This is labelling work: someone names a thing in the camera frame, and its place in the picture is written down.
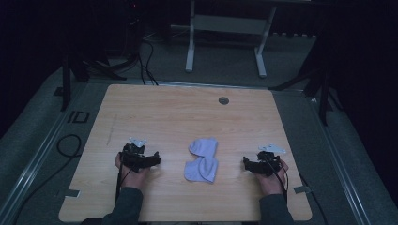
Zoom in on metal floor rail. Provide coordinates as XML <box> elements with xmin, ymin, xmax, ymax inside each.
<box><xmin>308</xmin><ymin>93</ymin><xmax>374</xmax><ymax>225</ymax></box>
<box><xmin>0</xmin><ymin>93</ymin><xmax>83</xmax><ymax>225</ymax></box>

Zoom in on light purple cloth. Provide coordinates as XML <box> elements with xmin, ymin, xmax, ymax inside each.
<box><xmin>183</xmin><ymin>137</ymin><xmax>220</xmax><ymax>185</ymax></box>

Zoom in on person's right hand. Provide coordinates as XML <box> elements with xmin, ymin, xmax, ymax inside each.
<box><xmin>254</xmin><ymin>158</ymin><xmax>290</xmax><ymax>197</ymax></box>

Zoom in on white metal desk frame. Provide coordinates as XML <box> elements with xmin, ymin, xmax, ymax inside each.
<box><xmin>185</xmin><ymin>0</ymin><xmax>278</xmax><ymax>79</ymax></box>

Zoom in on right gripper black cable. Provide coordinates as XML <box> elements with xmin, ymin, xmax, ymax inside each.
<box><xmin>264</xmin><ymin>157</ymin><xmax>329</xmax><ymax>225</ymax></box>

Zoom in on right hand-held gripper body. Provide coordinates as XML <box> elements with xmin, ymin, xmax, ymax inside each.
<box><xmin>250</xmin><ymin>143</ymin><xmax>287</xmax><ymax>177</ymax></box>

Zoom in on grey tape piece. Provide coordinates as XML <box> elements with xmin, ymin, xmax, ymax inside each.
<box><xmin>293</xmin><ymin>185</ymin><xmax>313</xmax><ymax>195</ymax></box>

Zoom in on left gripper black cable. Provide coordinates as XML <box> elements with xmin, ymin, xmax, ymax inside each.
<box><xmin>115</xmin><ymin>160</ymin><xmax>139</xmax><ymax>204</ymax></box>

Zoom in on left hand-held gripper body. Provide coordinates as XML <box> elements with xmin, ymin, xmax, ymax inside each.
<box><xmin>120</xmin><ymin>136</ymin><xmax>155</xmax><ymax>173</ymax></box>

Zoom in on black background cables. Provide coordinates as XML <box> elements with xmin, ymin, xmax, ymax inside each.
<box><xmin>136</xmin><ymin>31</ymin><xmax>160</xmax><ymax>86</ymax></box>

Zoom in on black tape floor marking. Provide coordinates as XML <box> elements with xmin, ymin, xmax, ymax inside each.
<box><xmin>66</xmin><ymin>110</ymin><xmax>91</xmax><ymax>124</ymax></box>

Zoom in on person's left hand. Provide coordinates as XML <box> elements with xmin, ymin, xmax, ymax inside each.
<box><xmin>114</xmin><ymin>152</ymin><xmax>150</xmax><ymax>190</ymax></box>

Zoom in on black metal stand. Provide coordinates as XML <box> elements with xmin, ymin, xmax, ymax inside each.
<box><xmin>60</xmin><ymin>51</ymin><xmax>128</xmax><ymax>113</ymax></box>
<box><xmin>268</xmin><ymin>60</ymin><xmax>344</xmax><ymax>127</ymax></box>

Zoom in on black floor cable loop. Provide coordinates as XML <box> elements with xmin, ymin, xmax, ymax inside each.
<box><xmin>10</xmin><ymin>133</ymin><xmax>83</xmax><ymax>225</ymax></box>

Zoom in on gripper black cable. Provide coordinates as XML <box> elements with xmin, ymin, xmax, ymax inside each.
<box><xmin>115</xmin><ymin>160</ymin><xmax>139</xmax><ymax>204</ymax></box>
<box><xmin>264</xmin><ymin>157</ymin><xmax>329</xmax><ymax>225</ymax></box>

